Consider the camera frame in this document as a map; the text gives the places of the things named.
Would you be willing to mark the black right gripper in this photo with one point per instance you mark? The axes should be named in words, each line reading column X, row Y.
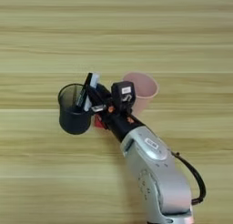
column 121, row 124

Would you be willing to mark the white marker pen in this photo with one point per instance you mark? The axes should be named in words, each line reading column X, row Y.
column 94, row 79

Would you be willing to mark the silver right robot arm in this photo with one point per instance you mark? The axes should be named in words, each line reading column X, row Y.
column 157, row 170

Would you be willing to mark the black marker pen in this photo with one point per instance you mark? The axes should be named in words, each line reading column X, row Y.
column 82, row 94

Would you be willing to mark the black mesh pen holder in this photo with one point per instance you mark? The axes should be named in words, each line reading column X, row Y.
column 72, row 121

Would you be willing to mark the pink plastic cup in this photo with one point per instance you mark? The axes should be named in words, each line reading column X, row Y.
column 145, row 88

